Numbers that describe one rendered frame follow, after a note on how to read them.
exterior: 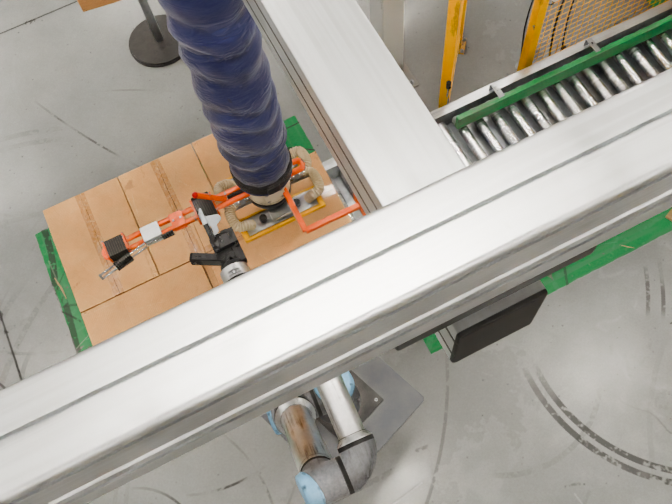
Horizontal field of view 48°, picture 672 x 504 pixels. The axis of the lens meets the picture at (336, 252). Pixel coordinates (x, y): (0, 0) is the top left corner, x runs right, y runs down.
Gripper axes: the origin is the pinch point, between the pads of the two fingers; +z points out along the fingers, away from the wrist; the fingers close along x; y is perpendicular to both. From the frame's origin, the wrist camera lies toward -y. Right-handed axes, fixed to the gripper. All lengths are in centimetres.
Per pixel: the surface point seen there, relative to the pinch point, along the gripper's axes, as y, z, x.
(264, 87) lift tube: 33.1, 13.3, 32.0
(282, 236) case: 24, 13, -65
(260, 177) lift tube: 23.4, 12.4, -12.8
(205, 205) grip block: 2.0, 22.2, -31.7
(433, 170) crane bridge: 28, -85, 142
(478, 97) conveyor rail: 144, 54, -103
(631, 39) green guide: 226, 46, -99
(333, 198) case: 50, 18, -62
